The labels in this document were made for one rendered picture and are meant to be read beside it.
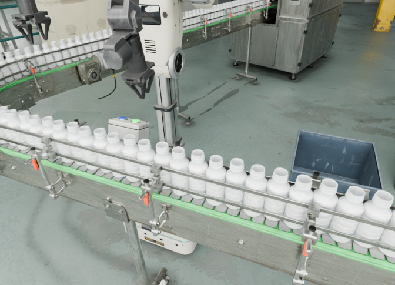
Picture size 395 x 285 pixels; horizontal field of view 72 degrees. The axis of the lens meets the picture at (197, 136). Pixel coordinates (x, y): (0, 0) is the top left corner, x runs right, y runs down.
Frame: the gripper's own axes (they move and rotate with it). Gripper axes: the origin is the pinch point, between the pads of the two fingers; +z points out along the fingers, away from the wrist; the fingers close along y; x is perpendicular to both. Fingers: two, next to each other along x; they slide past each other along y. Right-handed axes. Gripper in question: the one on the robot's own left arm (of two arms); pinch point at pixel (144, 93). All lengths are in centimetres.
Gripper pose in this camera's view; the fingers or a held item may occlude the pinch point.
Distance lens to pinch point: 92.8
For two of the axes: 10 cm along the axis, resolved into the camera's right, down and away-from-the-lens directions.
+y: 3.6, -6.6, 6.5
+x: -9.3, -2.0, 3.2
